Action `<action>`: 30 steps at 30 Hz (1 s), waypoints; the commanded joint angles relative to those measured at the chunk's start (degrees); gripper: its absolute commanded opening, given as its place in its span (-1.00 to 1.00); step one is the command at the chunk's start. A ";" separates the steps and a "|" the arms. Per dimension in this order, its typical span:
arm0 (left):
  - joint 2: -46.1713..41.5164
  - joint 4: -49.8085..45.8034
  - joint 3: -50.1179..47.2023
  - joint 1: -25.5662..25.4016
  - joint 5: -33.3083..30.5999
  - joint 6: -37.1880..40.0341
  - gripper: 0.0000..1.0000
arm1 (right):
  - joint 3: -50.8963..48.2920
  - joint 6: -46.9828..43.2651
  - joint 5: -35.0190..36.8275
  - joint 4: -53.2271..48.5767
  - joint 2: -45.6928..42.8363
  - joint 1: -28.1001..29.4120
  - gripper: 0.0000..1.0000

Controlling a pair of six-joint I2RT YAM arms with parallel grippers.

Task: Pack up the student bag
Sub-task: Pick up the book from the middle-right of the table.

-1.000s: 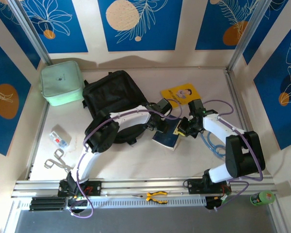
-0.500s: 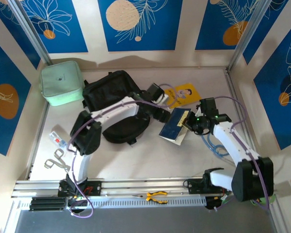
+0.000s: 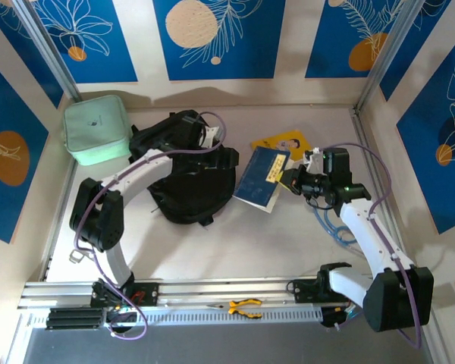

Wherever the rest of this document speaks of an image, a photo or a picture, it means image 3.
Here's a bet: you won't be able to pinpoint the dark blue notebook yellow label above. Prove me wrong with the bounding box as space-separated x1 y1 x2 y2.
233 146 292 214

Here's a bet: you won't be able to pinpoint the yellow picture book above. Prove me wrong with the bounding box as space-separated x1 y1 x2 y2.
249 130 312 161

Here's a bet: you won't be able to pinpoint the black backpack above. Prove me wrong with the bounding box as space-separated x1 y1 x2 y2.
128 109 239 228

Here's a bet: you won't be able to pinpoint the mint green zip pouch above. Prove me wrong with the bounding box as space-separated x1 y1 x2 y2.
62 94 134 167

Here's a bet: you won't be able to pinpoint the black ribbed box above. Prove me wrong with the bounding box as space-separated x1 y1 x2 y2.
45 306 104 331

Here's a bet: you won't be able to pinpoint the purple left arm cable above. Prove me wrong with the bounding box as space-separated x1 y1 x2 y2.
72 111 228 341

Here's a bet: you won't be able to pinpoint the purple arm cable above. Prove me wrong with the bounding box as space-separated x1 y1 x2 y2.
72 111 228 341
318 142 422 350

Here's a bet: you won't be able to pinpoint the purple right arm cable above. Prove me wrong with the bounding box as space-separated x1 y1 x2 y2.
318 142 422 350

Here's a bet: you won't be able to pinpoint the light blue cable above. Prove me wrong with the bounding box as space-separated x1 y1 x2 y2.
311 202 359 247

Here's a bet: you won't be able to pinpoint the blue floral wall poster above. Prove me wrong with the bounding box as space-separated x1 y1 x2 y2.
305 0 403 80
396 36 455 235
378 0 455 102
152 0 287 81
0 55 50 245
32 0 140 84
0 0 64 110

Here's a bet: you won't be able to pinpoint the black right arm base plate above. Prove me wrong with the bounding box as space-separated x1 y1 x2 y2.
290 276 352 304

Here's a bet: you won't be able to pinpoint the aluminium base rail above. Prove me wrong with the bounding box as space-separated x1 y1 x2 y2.
17 275 435 310

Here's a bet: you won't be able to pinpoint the yellow handled pliers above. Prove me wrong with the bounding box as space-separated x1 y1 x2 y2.
206 297 264 320

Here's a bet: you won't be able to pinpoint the aluminium frame post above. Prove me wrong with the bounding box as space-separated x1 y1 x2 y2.
358 0 428 111
13 0 83 102

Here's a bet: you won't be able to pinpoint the grey slotted cable duct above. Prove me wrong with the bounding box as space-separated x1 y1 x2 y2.
105 306 323 325

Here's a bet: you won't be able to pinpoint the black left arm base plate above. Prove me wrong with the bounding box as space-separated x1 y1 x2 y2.
89 280 160 308

